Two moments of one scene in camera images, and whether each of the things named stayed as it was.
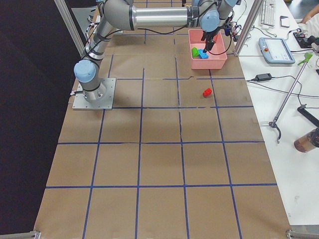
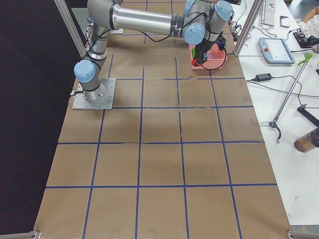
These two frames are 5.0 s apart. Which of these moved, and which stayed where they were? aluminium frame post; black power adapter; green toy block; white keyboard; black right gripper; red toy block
Moved: red toy block; black right gripper
Stayed: black power adapter; green toy block; white keyboard; aluminium frame post
